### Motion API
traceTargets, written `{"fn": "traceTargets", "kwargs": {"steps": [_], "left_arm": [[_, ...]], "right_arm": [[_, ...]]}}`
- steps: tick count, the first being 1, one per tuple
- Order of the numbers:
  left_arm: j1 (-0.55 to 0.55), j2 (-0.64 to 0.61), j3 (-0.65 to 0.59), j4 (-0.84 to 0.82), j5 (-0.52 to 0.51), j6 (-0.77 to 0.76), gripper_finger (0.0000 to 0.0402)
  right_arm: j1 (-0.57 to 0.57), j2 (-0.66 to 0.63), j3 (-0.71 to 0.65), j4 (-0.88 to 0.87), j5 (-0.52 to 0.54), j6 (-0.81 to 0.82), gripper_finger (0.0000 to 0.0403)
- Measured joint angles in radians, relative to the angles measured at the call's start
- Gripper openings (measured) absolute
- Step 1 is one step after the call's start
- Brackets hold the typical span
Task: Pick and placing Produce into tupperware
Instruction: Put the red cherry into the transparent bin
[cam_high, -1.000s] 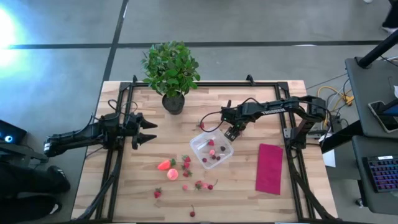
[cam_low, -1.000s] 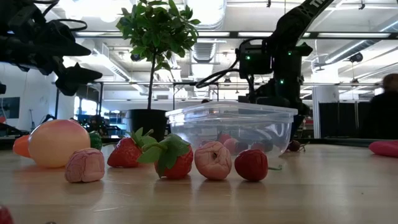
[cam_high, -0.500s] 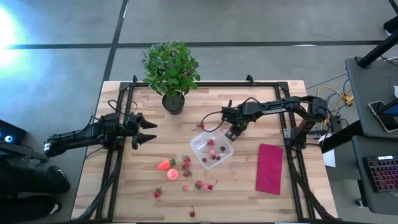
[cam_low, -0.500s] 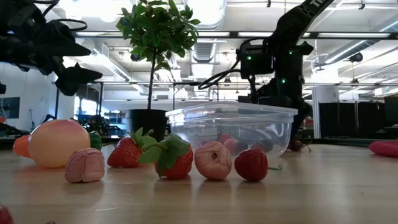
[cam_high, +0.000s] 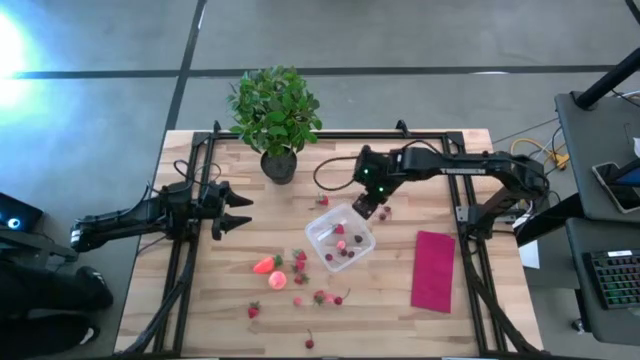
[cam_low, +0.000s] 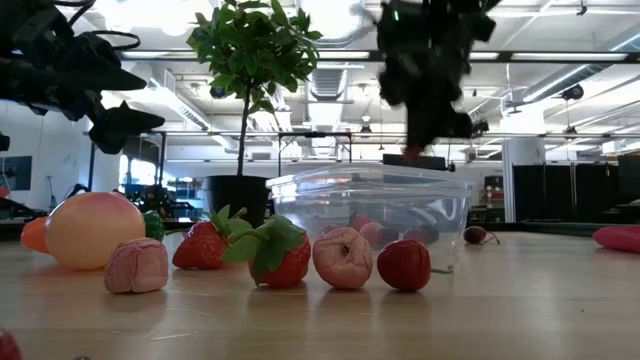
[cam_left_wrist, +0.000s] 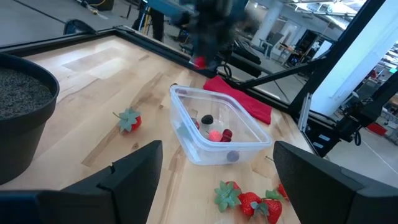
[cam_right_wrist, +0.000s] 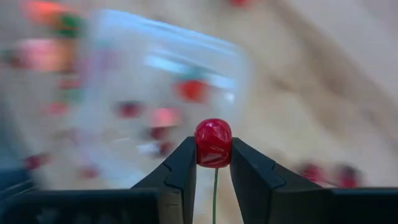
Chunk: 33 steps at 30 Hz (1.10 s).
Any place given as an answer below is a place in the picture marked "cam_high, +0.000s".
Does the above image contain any magenta cloth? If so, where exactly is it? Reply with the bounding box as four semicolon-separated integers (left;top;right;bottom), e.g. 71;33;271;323
410;229;457;315

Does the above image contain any person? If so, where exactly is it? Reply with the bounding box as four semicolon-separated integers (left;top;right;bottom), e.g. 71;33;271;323
0;259;115;360

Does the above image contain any toy peach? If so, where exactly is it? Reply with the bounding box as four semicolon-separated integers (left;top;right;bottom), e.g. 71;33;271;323
267;270;288;292

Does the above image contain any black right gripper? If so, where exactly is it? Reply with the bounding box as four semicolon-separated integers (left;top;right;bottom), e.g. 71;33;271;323
351;144;404;220

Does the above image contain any green leafy plant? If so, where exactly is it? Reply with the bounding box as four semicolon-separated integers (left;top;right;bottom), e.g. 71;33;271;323
225;64;324;159

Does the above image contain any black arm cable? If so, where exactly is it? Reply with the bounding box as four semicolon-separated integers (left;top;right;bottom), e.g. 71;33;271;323
312;155;361;193
172;158;223;189

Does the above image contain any black keyboard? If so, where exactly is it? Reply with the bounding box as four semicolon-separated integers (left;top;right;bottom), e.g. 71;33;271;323
582;248;640;310

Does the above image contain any grey desk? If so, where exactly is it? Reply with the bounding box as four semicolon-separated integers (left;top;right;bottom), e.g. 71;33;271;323
554;90;640;224
564;217;640;347

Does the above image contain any black pole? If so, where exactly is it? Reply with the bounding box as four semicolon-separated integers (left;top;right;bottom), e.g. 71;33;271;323
572;47;640;111

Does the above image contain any large red strawberry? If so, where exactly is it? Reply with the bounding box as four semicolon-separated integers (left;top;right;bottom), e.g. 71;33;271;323
252;253;285;275

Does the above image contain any black side stand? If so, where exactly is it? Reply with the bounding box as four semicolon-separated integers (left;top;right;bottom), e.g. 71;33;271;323
0;227;80;264

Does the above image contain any black plant pot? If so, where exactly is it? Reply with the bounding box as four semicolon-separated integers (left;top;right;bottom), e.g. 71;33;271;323
259;148;299;186

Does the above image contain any yellow cable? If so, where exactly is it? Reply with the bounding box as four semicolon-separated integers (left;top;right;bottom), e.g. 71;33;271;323
509;137;571;171

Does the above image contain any smartphone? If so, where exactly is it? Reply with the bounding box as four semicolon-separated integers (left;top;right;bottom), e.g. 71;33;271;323
592;160;640;214

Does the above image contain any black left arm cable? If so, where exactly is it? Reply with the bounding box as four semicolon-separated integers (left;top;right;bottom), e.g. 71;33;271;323
172;158;223;189

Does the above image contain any black desk bar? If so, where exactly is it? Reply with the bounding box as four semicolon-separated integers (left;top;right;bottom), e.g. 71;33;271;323
513;192;586;249

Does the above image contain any white paper sheet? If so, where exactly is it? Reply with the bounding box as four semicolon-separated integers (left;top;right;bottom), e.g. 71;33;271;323
517;239;541;271

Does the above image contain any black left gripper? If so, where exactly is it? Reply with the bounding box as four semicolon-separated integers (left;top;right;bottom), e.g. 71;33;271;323
192;180;255;240

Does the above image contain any clear plastic tupperware container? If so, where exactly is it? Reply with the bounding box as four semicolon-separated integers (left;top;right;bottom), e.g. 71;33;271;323
303;201;377;274

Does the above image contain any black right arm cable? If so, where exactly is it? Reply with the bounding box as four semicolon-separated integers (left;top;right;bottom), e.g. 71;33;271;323
312;155;361;193

